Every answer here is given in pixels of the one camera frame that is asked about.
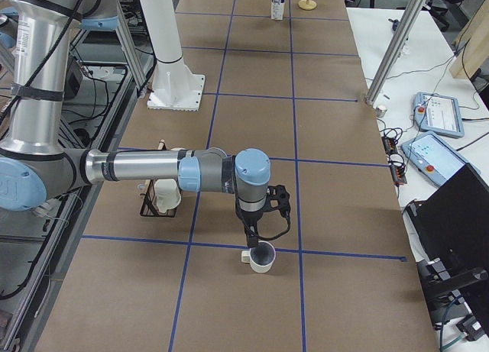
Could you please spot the black power adapter box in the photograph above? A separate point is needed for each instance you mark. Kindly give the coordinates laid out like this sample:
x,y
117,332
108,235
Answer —
x,y
74,77

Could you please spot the wooden mug tree stand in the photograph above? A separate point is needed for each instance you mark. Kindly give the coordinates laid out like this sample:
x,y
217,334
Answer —
x,y
307,5

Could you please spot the teach pendant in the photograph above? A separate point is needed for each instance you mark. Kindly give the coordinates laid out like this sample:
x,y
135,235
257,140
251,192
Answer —
x,y
438,113
433,157

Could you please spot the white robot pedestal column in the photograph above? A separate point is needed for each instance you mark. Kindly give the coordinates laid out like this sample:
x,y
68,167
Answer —
x,y
174,86

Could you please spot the teach pendant near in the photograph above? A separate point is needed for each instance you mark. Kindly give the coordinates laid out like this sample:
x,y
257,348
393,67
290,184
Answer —
x,y
433,157

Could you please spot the milk carton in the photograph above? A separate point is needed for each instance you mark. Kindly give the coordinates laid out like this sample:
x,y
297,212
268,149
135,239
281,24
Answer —
x,y
277,9

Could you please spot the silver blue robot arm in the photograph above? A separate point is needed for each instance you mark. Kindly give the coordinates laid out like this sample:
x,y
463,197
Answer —
x,y
35,168

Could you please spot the teach pendant far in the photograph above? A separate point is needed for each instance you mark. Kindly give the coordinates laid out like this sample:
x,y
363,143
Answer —
x,y
438,113

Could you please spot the aluminium frame post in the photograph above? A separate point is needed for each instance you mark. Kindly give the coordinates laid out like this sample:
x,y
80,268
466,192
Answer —
x,y
393,50

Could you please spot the white cup in rack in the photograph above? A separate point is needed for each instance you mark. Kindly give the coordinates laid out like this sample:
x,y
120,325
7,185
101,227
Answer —
x,y
168,194

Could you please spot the small metal cylinder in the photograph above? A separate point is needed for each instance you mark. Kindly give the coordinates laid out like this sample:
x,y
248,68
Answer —
x,y
380,111

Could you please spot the black orange adapter box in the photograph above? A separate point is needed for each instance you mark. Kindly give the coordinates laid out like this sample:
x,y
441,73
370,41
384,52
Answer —
x,y
396,162

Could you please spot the black wire cup rack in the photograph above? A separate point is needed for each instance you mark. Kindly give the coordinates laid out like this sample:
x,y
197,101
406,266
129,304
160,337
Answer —
x,y
149,207

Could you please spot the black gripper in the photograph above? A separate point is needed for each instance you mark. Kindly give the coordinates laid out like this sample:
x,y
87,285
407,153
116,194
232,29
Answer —
x,y
250,217

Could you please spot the white mug dark interior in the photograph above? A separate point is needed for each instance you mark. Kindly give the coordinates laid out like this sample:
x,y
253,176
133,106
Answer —
x,y
259,258

